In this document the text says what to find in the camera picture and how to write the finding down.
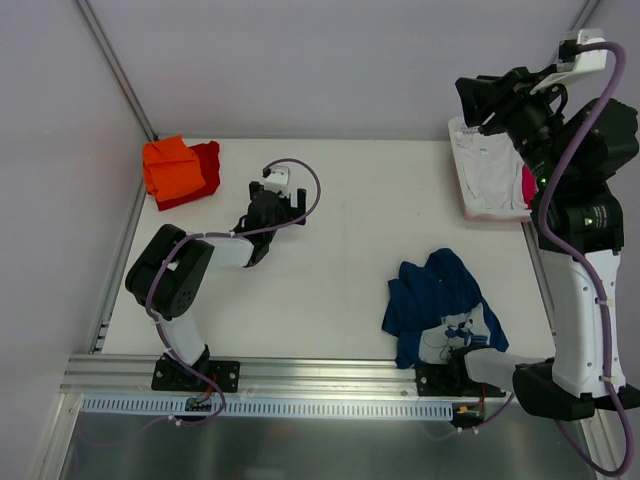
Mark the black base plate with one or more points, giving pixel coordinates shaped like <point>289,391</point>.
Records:
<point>170,376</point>
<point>451,381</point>

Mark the right aluminium corner post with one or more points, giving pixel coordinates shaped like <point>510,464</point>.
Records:
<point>586,15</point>

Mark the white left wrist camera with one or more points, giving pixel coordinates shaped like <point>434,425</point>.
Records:
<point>276,179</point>

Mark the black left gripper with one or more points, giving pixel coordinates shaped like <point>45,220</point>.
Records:
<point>279,203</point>

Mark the blue printed t shirt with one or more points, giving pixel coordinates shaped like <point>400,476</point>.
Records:
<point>436,309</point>

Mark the white slotted cable duct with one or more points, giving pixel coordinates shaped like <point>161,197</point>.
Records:
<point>269,408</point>

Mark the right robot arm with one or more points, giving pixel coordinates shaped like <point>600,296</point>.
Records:
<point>580,229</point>

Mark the aluminium front rail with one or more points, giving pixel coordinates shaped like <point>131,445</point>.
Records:
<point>261,378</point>

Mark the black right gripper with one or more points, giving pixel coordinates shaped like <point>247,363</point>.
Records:
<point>498,103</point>

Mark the aluminium corner post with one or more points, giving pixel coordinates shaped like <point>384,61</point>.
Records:
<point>104,46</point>
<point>586,15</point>

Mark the white plastic basket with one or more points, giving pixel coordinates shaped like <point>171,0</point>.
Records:
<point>470,211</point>

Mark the left aluminium corner post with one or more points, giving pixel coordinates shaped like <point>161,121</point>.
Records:
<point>104,46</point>

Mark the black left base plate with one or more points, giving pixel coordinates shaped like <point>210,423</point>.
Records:
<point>170,376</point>

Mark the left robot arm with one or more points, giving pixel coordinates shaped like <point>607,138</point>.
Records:
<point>168,274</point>

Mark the pink t shirt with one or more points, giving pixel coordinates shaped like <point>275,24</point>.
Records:
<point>529,186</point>

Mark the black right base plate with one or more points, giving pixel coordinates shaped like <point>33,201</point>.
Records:
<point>451,381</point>

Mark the red folded t shirt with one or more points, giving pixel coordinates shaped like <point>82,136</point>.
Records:
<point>208,154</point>

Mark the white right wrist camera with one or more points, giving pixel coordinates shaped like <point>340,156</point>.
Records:
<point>571,63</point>

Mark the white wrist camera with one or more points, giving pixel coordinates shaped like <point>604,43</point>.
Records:
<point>276,179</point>
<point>571,63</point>

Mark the white t shirt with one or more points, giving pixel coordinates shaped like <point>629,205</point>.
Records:
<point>492,170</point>

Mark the orange folded t shirt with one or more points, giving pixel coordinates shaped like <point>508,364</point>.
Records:
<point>171,169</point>

